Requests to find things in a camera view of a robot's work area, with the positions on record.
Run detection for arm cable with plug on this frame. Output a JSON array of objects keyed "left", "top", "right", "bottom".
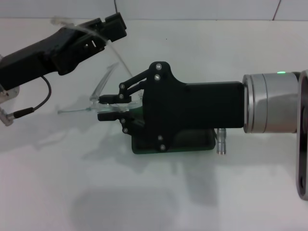
[
  {"left": 0, "top": 76, "right": 52, "bottom": 128},
  {"left": 216, "top": 128, "right": 228, "bottom": 155}
]

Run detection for left arm cable with plug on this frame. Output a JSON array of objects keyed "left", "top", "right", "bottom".
[{"left": 0, "top": 76, "right": 52, "bottom": 128}]

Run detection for green glasses case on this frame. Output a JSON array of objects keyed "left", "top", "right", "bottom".
[{"left": 129, "top": 105, "right": 217, "bottom": 154}]

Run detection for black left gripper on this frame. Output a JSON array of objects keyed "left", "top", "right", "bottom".
[{"left": 0, "top": 24, "right": 106, "bottom": 91}]

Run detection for clear white glasses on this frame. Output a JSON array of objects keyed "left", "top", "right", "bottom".
[{"left": 51, "top": 15, "right": 143, "bottom": 115}]

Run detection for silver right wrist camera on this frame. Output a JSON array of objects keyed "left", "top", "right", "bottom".
[{"left": 297, "top": 69, "right": 308, "bottom": 202}]

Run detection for right arm cable with plug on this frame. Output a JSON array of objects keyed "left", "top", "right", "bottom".
[{"left": 216, "top": 128, "right": 228, "bottom": 155}]

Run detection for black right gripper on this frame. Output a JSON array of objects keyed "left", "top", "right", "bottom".
[{"left": 141, "top": 61, "right": 245, "bottom": 153}]

